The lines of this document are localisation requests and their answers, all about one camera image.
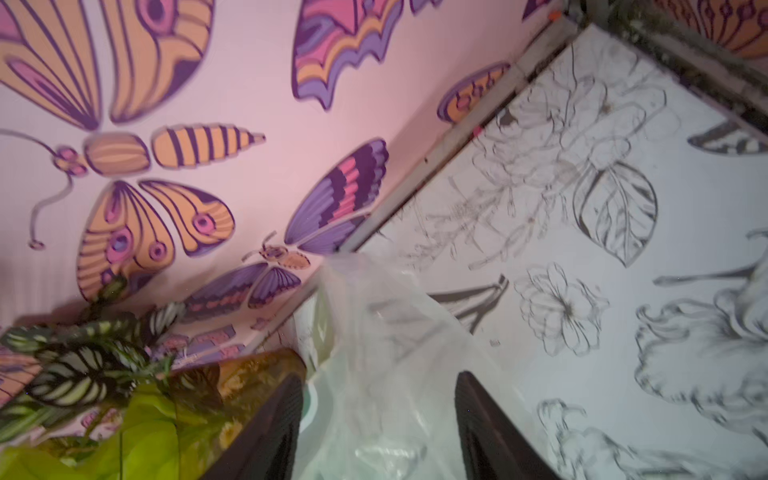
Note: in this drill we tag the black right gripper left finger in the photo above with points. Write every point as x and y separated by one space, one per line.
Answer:
266 447

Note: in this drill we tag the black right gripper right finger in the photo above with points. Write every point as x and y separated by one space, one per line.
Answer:
492 447

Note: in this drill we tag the potted green leafy plant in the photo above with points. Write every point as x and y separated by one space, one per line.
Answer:
103 398

